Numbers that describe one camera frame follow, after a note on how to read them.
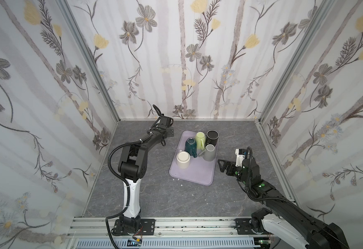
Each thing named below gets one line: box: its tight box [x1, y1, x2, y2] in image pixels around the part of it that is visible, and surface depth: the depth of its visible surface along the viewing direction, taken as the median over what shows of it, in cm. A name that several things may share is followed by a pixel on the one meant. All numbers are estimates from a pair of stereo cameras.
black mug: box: [205, 129, 220, 147], surface depth 101 cm
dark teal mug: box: [184, 136, 198, 159], surface depth 97 cm
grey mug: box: [197, 143, 216, 162], surface depth 96 cm
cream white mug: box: [176, 149, 191, 170], surface depth 93 cm
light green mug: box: [194, 131, 206, 151], surface depth 100 cm
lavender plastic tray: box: [169, 130, 219, 186], surface depth 96 cm
